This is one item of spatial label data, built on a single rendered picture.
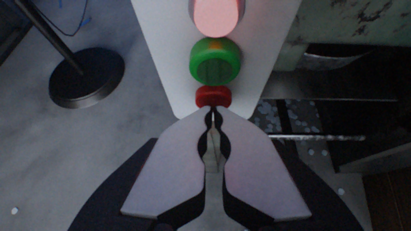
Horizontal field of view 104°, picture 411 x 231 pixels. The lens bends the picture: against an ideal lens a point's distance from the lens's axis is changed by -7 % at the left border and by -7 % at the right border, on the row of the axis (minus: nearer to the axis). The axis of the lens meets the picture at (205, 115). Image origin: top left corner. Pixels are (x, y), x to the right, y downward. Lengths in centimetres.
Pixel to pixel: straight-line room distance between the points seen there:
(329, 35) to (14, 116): 119
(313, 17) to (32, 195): 96
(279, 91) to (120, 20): 110
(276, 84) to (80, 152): 75
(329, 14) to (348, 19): 3
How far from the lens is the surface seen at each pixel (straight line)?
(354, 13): 27
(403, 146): 63
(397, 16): 30
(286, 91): 46
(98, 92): 91
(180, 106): 15
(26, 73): 133
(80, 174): 82
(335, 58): 43
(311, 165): 57
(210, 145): 42
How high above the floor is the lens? 65
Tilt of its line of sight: 62 degrees down
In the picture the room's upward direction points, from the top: 3 degrees counter-clockwise
